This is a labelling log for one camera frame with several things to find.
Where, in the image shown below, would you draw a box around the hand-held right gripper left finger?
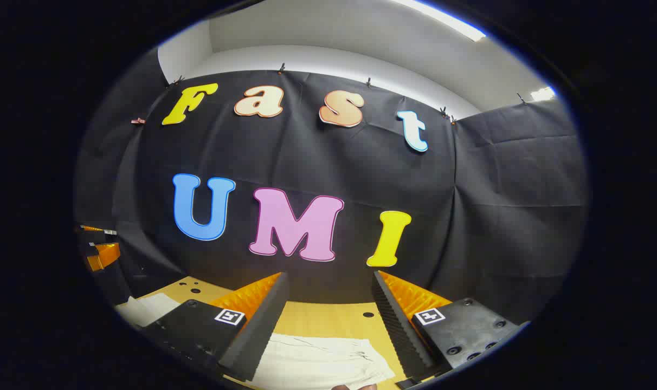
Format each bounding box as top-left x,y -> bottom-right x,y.
140,272 -> 291,382

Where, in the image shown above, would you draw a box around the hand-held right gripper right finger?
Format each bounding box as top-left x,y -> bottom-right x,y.
371,270 -> 531,388

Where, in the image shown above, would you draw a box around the white jeans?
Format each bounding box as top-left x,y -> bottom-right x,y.
117,292 -> 397,390

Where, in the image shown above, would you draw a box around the black backdrop cloth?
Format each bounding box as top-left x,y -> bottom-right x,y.
74,49 -> 589,326

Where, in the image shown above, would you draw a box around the row of small backdrop clips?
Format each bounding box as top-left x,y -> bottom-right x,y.
131,62 -> 527,125

